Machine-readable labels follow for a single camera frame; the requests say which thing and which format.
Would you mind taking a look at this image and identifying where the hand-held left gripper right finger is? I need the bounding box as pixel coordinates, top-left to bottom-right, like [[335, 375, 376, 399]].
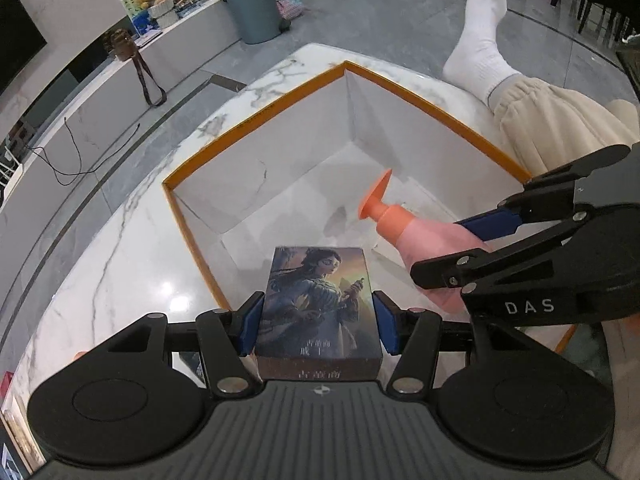
[[372, 292, 531, 395]]

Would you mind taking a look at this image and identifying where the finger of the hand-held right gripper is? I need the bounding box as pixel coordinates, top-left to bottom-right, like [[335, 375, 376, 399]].
[[457, 145, 632, 242], [410, 209, 601, 292]]

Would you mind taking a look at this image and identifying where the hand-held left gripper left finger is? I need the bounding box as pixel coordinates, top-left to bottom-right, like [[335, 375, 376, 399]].
[[102, 291, 266, 397]]

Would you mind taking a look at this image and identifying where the pink pump bottle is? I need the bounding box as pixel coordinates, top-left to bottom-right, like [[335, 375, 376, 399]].
[[360, 170, 495, 312]]

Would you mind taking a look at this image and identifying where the illustrated card box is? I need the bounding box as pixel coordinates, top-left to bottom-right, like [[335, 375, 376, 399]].
[[254, 246, 384, 381]]

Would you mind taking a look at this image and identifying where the orange-rimmed white storage box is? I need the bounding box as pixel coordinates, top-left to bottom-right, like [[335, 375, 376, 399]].
[[161, 60, 581, 357]]

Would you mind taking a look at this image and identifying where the person's beige trouser leg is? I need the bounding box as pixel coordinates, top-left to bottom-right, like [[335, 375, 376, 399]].
[[492, 77, 640, 188]]

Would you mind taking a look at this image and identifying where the person's white sock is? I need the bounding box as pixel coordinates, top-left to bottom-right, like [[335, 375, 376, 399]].
[[442, 0, 522, 107]]

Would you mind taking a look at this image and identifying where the woven pastel basket bag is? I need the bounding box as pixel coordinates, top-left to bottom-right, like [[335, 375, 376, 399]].
[[271, 0, 304, 31]]

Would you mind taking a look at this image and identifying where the white low tv console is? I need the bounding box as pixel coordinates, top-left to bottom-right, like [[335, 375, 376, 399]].
[[0, 0, 242, 211]]

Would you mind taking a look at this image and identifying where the grey-blue trash bin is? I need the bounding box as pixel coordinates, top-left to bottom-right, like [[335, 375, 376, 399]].
[[220, 0, 284, 45]]

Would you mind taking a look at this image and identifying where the white small basket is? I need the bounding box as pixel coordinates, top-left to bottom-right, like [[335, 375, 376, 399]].
[[149, 0, 177, 27]]

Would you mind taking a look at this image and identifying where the black television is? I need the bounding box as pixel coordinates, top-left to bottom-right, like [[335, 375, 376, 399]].
[[0, 0, 49, 97]]

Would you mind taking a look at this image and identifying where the black cable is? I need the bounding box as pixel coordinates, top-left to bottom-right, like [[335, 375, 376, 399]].
[[27, 117, 142, 187]]

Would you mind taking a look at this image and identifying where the brown camera with strap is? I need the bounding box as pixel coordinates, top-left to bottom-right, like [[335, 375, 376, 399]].
[[102, 30, 167, 108]]

